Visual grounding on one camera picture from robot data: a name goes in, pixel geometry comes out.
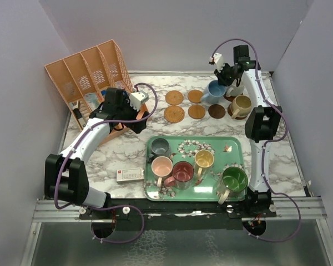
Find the orange wooden coaster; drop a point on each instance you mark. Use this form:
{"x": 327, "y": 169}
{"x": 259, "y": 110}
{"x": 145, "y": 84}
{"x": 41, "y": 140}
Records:
{"x": 194, "y": 96}

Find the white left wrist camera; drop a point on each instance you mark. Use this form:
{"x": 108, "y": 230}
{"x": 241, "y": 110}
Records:
{"x": 137, "y": 99}

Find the green floral tray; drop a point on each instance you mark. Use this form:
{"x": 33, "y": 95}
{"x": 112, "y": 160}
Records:
{"x": 197, "y": 191}

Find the dark wooden coaster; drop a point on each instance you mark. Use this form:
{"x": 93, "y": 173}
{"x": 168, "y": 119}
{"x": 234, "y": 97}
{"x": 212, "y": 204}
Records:
{"x": 216, "y": 111}

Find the orange plastic file organizer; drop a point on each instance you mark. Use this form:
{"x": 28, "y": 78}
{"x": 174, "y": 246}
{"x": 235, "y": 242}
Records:
{"x": 83, "y": 78}

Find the tan ceramic mug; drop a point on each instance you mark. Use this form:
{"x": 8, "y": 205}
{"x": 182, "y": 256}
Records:
{"x": 241, "y": 106}

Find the cream ceramic mug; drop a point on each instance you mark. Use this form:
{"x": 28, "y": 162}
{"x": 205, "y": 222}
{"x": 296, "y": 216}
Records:
{"x": 235, "y": 89}

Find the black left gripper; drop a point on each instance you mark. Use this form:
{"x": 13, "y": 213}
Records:
{"x": 137, "y": 126}

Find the green floral mug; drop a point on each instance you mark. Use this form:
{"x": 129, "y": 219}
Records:
{"x": 232, "y": 183}

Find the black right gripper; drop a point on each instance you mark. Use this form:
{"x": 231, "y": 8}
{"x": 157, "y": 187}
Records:
{"x": 221, "y": 80}

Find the blue ceramic mug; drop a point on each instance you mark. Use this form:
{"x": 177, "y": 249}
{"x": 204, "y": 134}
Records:
{"x": 213, "y": 92}

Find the white small card box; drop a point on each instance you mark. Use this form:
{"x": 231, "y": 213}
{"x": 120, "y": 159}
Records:
{"x": 130, "y": 175}

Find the pink ceramic mug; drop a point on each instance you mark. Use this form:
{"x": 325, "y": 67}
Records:
{"x": 162, "y": 168}

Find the red ceramic mug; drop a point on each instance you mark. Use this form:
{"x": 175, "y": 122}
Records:
{"x": 181, "y": 176}

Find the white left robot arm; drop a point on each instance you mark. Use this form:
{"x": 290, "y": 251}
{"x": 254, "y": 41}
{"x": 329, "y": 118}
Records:
{"x": 65, "y": 177}

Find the yellow ceramic mug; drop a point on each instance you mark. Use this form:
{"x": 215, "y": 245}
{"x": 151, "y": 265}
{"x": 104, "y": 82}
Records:
{"x": 203, "y": 162}

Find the light wooden coaster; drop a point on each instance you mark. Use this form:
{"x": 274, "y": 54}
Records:
{"x": 196, "y": 111}

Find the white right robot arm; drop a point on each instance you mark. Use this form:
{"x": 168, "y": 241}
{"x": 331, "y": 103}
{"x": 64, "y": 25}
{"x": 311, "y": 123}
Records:
{"x": 261, "y": 125}

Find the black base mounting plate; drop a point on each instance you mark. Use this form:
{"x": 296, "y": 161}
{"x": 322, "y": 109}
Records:
{"x": 142, "y": 215}

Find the grey ceramic mug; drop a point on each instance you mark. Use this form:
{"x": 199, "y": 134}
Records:
{"x": 159, "y": 147}

